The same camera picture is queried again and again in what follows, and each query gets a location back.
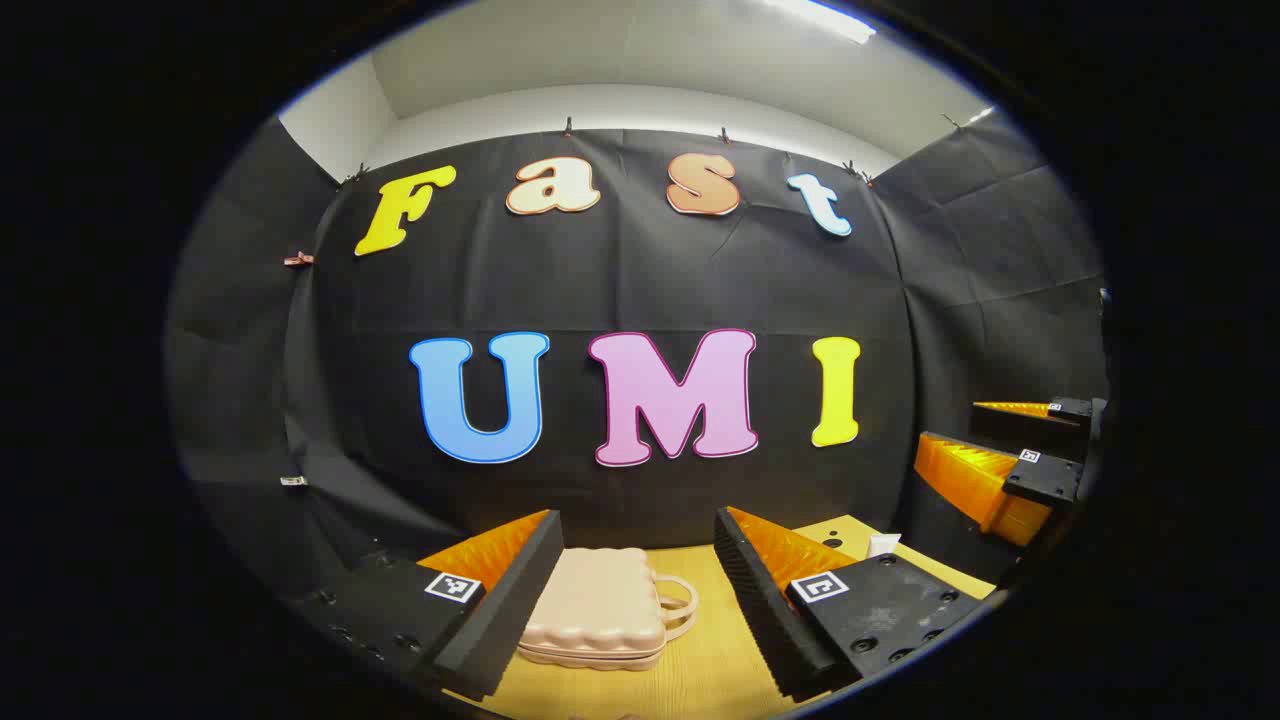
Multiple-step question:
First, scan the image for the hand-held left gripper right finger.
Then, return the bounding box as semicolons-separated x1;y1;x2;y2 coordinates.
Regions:
712;505;986;704

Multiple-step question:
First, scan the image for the pink suitcase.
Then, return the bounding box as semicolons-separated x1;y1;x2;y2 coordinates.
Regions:
517;546;699;671

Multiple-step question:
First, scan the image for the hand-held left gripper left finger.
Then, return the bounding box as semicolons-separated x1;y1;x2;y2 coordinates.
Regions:
290;508;566;703

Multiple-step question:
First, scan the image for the black backdrop cloth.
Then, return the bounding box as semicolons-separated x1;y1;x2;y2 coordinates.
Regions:
165;112;1109;621

